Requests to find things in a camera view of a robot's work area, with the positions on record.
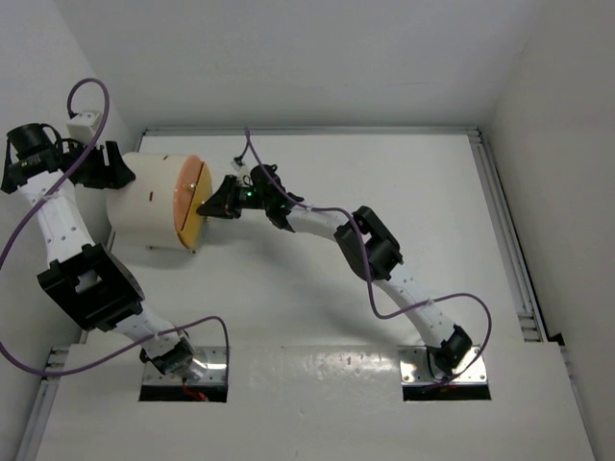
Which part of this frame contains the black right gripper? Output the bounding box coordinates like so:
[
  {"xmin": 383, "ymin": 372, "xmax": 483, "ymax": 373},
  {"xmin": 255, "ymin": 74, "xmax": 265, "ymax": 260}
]
[{"xmin": 199, "ymin": 174, "xmax": 271, "ymax": 219}]

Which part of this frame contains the orange drawer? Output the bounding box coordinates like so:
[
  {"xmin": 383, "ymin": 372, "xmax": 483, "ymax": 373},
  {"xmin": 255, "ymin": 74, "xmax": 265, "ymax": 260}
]
[{"xmin": 173, "ymin": 155, "xmax": 212, "ymax": 232}]

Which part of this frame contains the cream cabinet with legs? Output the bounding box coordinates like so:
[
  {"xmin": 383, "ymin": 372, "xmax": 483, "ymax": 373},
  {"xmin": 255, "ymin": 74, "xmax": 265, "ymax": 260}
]
[{"xmin": 106, "ymin": 152, "xmax": 192, "ymax": 251}]

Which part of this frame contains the yellow bottom drawer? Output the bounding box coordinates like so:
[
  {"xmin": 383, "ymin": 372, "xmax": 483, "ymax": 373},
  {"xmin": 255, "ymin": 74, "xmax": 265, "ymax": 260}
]
[{"xmin": 174, "ymin": 156, "xmax": 212, "ymax": 251}]

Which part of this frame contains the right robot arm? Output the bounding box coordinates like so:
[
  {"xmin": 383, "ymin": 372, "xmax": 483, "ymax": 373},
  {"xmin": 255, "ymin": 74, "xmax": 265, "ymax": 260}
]
[{"xmin": 197, "ymin": 164, "xmax": 472, "ymax": 378}]

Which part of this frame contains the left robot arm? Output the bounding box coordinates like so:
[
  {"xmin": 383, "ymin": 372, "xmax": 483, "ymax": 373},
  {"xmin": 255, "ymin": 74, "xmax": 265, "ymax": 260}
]
[{"xmin": 1, "ymin": 123, "xmax": 195, "ymax": 380}]

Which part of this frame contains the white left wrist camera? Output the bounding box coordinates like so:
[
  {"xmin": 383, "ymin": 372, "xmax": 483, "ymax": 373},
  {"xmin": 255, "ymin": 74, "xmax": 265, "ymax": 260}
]
[{"xmin": 66, "ymin": 110, "xmax": 102, "ymax": 144}]

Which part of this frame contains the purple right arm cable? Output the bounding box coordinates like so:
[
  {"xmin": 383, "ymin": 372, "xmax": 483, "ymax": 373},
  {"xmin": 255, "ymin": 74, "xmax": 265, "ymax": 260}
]
[{"xmin": 243, "ymin": 127, "xmax": 494, "ymax": 385}]

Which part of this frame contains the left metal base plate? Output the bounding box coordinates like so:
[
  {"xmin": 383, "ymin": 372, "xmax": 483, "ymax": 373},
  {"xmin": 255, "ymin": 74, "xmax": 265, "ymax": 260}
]
[{"xmin": 141, "ymin": 346, "xmax": 228, "ymax": 387}]

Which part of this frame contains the metal base plate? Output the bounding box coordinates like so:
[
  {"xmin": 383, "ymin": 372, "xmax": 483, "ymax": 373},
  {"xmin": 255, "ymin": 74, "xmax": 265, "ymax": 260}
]
[
  {"xmin": 398, "ymin": 345, "xmax": 489, "ymax": 385},
  {"xmin": 141, "ymin": 346, "xmax": 228, "ymax": 387}
]

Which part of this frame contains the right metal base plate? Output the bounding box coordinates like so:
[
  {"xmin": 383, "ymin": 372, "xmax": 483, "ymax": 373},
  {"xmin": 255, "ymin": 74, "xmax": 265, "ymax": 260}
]
[{"xmin": 398, "ymin": 345, "xmax": 489, "ymax": 385}]

